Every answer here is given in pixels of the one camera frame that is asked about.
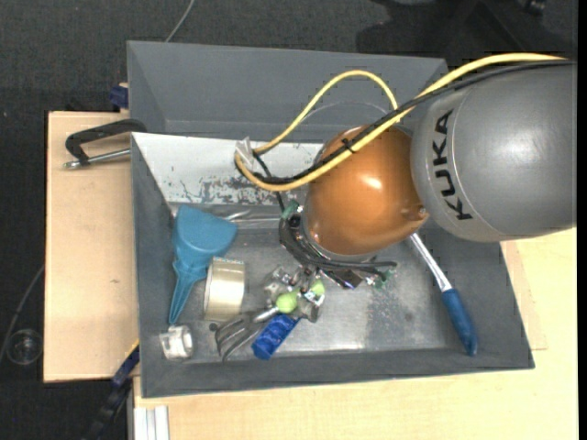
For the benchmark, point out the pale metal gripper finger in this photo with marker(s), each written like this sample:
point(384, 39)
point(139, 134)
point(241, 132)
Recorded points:
point(278, 282)
point(310, 308)

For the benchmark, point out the blue ribbed plastic block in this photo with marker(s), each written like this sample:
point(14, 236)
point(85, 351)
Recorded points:
point(273, 335)

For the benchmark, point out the clear tape roll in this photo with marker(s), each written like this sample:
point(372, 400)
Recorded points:
point(225, 291)

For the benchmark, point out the dark metal hand fork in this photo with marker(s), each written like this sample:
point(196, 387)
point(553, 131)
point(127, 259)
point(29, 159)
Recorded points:
point(234, 335)

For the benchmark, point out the blue plastic funnel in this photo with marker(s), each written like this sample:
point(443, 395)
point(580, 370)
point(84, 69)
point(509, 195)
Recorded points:
point(197, 236)

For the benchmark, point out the pale wood flat board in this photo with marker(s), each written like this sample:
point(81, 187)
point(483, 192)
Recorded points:
point(87, 245)

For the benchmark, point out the grey metal bin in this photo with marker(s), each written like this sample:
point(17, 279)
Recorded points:
point(284, 85)

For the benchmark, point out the black cylinder on white bracket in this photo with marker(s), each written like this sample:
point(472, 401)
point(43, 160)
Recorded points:
point(293, 221)

